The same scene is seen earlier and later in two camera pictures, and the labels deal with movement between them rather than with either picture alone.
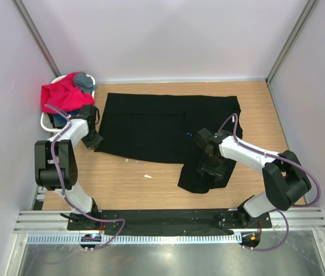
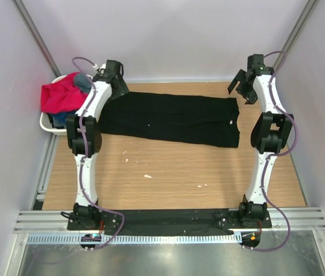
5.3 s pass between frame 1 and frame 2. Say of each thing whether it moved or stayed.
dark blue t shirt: stayed
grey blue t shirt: stayed
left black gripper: moved
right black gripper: moved
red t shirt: stayed
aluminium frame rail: stayed
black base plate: stayed
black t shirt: moved
